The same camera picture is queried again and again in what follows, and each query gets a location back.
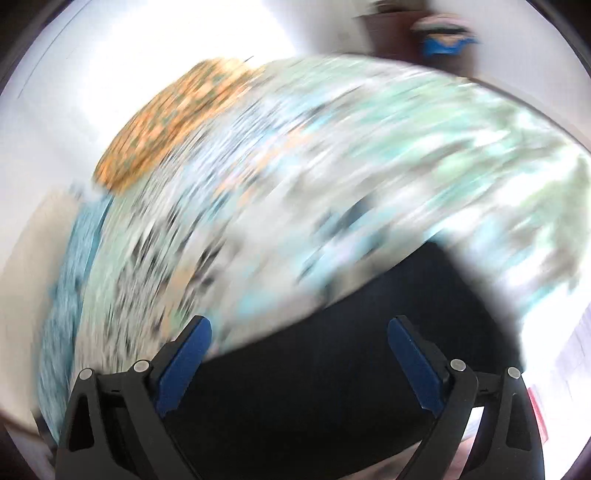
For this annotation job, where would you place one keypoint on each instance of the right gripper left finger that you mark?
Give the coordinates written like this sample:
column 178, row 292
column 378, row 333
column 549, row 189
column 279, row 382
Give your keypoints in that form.
column 113, row 426

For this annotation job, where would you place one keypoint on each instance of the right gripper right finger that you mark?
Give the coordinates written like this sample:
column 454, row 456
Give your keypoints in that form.
column 507, row 444

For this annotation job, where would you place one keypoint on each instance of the black pants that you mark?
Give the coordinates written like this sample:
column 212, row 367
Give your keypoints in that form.
column 325, row 397

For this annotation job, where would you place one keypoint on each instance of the teal patterned pillow near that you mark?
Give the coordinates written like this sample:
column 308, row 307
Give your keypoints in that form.
column 56, row 356

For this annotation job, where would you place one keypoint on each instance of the teal patterned pillow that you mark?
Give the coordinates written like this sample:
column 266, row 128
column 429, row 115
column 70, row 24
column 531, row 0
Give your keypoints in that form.
column 56, row 356
column 82, row 246

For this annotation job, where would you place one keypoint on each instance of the cream padded headboard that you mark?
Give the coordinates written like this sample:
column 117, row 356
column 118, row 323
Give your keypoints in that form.
column 27, row 282

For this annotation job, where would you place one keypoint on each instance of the teal patterned pillow far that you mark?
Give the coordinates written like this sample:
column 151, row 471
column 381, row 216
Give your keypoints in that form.
column 82, row 246

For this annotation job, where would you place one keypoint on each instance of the floral bed sheet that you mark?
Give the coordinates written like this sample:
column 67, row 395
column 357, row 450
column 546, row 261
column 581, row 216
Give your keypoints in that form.
column 326, row 173

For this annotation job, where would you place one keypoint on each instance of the orange floral folded blanket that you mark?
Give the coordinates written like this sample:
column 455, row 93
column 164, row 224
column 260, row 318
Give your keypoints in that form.
column 162, row 124

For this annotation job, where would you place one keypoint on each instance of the white wardrobe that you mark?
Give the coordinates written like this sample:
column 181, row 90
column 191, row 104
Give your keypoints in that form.
column 100, row 61

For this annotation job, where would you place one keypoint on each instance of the laundry basket with clothes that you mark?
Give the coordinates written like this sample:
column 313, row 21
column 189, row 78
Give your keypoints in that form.
column 447, row 42

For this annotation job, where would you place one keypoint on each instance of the dark wooden dresser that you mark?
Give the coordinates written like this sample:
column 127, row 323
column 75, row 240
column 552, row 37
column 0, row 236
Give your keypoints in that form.
column 391, row 36

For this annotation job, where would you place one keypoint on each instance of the olive bag on dresser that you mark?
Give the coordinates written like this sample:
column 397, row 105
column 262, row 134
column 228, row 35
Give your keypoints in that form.
column 391, row 6

